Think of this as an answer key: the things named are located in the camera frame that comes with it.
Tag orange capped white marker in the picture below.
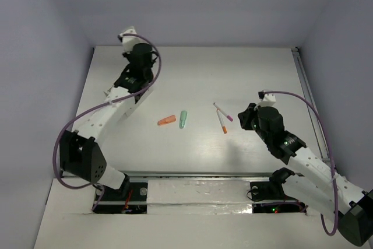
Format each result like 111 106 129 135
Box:
216 109 227 134

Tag green translucent correction tape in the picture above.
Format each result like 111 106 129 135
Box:
179 110 188 129

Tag orange translucent correction tape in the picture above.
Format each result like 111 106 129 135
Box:
157 115 177 126

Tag pink capped white marker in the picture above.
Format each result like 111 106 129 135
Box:
213 103 233 122

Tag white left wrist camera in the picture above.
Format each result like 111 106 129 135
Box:
117 26 141 53

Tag aluminium rail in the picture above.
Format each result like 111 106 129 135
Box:
59 170 309 178
291 47 330 164

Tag aluminium rail front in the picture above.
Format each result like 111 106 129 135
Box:
59 170 309 178

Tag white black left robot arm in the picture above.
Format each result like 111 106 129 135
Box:
59 43 159 199

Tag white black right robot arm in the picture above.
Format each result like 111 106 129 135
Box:
238 103 372 247

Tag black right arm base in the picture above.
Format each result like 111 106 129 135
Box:
246 167 307 214

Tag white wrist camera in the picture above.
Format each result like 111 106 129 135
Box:
117 26 141 53
256 90 276 107

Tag aluminium rail right side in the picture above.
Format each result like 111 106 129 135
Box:
291 47 330 164

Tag white slotted organizer box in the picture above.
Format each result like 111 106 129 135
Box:
104 87 153 119

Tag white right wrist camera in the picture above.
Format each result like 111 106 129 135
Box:
256 90 276 107

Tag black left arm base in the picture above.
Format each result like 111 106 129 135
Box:
92 176 148 215

